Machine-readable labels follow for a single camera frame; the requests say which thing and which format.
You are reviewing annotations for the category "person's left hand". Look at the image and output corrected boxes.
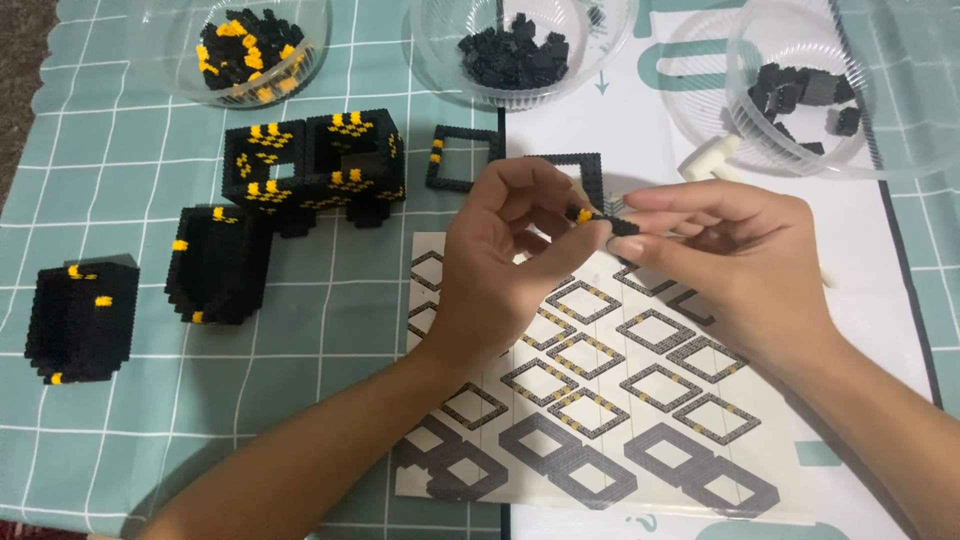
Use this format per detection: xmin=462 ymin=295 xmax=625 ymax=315
xmin=438 ymin=157 xmax=615 ymax=361

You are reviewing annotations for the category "person's right hand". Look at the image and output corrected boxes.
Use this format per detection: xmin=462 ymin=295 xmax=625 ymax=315
xmin=606 ymin=180 xmax=849 ymax=376

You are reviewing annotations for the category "small black yellow brick strip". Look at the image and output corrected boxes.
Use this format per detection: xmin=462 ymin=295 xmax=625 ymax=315
xmin=564 ymin=204 xmax=642 ymax=238

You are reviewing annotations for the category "white brick separator tool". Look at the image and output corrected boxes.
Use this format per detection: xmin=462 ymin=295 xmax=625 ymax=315
xmin=678 ymin=134 xmax=744 ymax=184

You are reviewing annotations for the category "white teal printed poster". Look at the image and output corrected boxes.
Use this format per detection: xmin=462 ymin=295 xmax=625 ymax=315
xmin=498 ymin=0 xmax=944 ymax=540

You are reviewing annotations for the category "printed building instruction sheet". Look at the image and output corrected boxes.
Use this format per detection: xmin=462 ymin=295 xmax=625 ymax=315
xmin=393 ymin=230 xmax=816 ymax=525

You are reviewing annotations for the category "pile of large black bricks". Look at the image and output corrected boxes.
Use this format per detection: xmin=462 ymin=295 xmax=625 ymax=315
xmin=746 ymin=62 xmax=864 ymax=157

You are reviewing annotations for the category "empty clear plastic bowl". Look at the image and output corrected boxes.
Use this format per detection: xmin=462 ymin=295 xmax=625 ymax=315
xmin=658 ymin=10 xmax=760 ymax=153

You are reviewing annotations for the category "tilted clear plastic bowl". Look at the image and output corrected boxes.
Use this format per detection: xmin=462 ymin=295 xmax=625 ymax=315
xmin=723 ymin=0 xmax=960 ymax=182

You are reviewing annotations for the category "pile of small black bricks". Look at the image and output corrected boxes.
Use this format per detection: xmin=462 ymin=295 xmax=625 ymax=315
xmin=457 ymin=12 xmax=572 ymax=92

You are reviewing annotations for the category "clear bowl with small bricks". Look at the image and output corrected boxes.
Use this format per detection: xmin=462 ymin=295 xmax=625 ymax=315
xmin=408 ymin=0 xmax=640 ymax=113

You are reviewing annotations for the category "black brick tower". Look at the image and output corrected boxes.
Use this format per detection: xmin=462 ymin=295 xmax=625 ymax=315
xmin=164 ymin=204 xmax=275 ymax=327
xmin=24 ymin=253 xmax=141 ymax=386

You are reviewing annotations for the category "pile of black yellow bricks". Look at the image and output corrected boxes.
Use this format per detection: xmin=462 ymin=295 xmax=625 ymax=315
xmin=195 ymin=7 xmax=313 ymax=103

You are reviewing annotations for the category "clear bowl with mixed bricks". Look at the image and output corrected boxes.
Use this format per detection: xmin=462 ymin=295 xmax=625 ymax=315
xmin=152 ymin=0 xmax=332 ymax=111

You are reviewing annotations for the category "teal checked tablecloth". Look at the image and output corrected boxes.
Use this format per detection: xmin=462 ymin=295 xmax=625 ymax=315
xmin=0 ymin=0 xmax=960 ymax=540

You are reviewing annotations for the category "black yellow square brick frame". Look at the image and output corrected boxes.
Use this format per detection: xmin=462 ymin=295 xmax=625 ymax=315
xmin=425 ymin=124 xmax=505 ymax=193

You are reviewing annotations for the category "plain black square brick frame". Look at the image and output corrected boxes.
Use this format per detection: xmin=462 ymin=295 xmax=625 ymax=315
xmin=523 ymin=152 xmax=606 ymax=213

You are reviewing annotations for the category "double black yellow brick frame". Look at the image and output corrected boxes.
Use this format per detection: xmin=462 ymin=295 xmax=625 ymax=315
xmin=222 ymin=109 xmax=407 ymax=240

